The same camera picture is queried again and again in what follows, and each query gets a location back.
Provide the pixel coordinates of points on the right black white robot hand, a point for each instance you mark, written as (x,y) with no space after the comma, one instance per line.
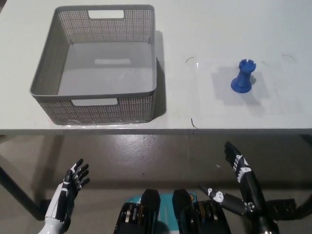
(248,180)

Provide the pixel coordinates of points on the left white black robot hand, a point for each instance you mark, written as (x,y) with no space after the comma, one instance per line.
(62,197)

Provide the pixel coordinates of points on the blue rook chess piece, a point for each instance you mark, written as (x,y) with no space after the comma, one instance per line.
(242,78)

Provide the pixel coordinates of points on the black teal robot body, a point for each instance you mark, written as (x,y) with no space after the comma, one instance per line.
(151,214)

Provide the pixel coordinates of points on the grey perforated plastic basket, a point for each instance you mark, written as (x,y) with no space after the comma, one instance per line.
(97,112)

